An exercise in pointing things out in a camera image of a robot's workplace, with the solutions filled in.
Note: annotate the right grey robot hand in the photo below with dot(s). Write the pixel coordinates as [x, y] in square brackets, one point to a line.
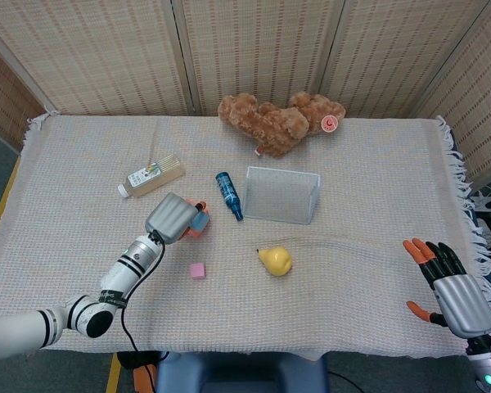
[460, 299]

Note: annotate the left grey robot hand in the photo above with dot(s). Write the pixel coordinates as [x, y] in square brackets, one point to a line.
[169, 217]

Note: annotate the blue cube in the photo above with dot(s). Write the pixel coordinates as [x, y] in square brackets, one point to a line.
[200, 222]

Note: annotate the small pink cube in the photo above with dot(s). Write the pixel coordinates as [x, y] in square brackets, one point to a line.
[198, 270]

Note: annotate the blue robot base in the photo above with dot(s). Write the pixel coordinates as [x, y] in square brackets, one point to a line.
[241, 374]

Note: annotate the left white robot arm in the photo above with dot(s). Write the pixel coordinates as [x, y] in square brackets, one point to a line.
[118, 278]

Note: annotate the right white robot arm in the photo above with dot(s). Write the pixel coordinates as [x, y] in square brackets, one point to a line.
[485, 360]

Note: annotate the orange and blue block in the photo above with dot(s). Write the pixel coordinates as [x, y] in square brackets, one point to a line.
[194, 233]

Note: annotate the clear juice bottle white cap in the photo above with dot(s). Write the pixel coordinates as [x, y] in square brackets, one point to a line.
[151, 180]

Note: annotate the blue spray bottle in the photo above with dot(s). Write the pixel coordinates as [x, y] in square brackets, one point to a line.
[229, 195]

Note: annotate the white star-shaped stand base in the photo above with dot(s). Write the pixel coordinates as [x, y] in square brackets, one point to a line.
[489, 201]

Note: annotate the light blue mesh basket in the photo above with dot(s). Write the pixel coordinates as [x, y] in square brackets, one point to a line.
[280, 196]

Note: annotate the beige woven tablecloth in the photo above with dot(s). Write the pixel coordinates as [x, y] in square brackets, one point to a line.
[352, 266]

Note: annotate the yellow toy pear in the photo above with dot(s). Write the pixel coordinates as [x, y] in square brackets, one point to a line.
[276, 260]

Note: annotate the brown teddy bear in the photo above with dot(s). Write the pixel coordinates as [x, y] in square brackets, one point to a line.
[270, 123]

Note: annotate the orange box under table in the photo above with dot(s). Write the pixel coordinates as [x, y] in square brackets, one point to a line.
[143, 378]

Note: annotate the woven folding screen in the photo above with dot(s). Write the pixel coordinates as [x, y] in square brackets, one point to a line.
[249, 53]

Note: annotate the round red-white bear tag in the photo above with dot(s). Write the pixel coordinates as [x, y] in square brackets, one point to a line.
[329, 123]

